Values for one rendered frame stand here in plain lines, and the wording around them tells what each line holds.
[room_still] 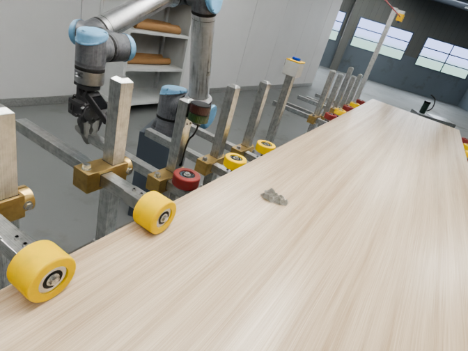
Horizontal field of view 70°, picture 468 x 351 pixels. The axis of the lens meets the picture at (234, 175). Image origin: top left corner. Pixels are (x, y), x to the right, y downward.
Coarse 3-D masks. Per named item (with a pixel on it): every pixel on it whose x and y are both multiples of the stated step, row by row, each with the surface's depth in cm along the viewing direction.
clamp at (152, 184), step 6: (150, 174) 100; (162, 174) 102; (168, 174) 102; (150, 180) 100; (156, 180) 98; (162, 180) 99; (150, 186) 100; (156, 186) 99; (162, 186) 100; (162, 192) 102
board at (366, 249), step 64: (320, 128) 184; (384, 128) 227; (448, 128) 296; (192, 192) 91; (256, 192) 101; (320, 192) 112; (384, 192) 127; (448, 192) 146; (128, 256) 65; (192, 256) 69; (256, 256) 75; (320, 256) 81; (384, 256) 88; (448, 256) 97; (0, 320) 48; (64, 320) 50; (128, 320) 53; (192, 320) 56; (256, 320) 59; (320, 320) 63; (384, 320) 68; (448, 320) 73
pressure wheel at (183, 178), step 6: (180, 168) 100; (186, 168) 101; (174, 174) 96; (180, 174) 98; (186, 174) 98; (192, 174) 99; (198, 174) 100; (174, 180) 96; (180, 180) 95; (186, 180) 95; (192, 180) 96; (198, 180) 98; (180, 186) 96; (186, 186) 96; (192, 186) 96
